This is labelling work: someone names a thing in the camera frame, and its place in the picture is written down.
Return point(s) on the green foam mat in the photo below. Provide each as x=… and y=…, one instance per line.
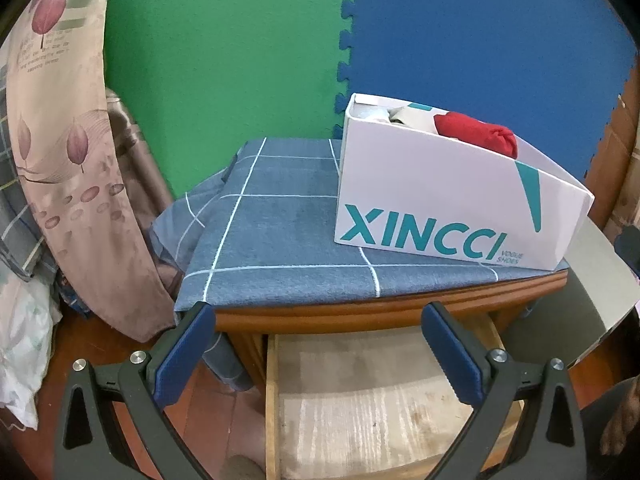
x=202, y=77

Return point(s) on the blue foam mat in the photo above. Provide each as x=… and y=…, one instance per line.
x=550, y=70

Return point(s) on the floral beige curtain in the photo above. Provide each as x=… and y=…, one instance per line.
x=66, y=160

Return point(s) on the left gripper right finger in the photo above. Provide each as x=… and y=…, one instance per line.
x=548, y=441

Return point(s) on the white XINCCI shoe box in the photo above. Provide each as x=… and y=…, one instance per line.
x=402, y=190

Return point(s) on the blue checked cloth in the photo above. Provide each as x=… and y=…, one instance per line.
x=260, y=233

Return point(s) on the white plastic bag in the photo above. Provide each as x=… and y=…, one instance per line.
x=28, y=318

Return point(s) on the red underwear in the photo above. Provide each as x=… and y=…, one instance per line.
x=469, y=130

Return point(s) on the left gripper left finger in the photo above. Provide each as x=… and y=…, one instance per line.
x=89, y=442

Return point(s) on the wooden nightstand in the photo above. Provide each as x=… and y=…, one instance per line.
x=247, y=327

